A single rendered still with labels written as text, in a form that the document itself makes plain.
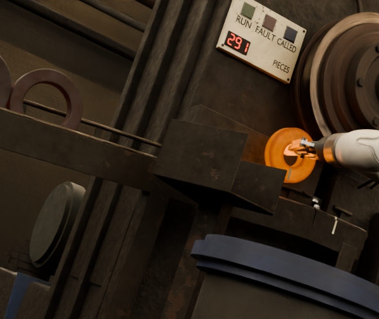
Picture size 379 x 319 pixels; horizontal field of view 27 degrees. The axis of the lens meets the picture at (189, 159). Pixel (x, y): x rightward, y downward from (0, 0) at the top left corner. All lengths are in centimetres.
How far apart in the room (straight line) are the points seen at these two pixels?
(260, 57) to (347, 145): 52
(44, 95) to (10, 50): 57
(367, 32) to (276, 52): 27
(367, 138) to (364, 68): 42
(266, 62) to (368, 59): 30
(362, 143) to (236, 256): 90
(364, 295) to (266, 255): 14
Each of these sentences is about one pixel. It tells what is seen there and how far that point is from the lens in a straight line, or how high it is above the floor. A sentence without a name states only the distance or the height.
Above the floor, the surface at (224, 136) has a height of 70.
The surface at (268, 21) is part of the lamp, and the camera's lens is 241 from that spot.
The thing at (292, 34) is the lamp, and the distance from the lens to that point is 245.
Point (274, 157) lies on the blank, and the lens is 222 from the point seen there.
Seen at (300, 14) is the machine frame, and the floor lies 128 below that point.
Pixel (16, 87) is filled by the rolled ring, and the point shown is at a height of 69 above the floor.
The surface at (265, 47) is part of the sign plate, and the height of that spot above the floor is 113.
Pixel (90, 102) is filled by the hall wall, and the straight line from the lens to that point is 849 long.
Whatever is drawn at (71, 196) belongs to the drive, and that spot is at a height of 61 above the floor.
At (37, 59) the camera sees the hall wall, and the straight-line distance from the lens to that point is 837.
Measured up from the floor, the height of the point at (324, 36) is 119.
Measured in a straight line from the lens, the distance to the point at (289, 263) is 108.
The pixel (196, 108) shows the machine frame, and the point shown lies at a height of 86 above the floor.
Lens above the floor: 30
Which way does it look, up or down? 11 degrees up
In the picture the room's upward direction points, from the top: 19 degrees clockwise
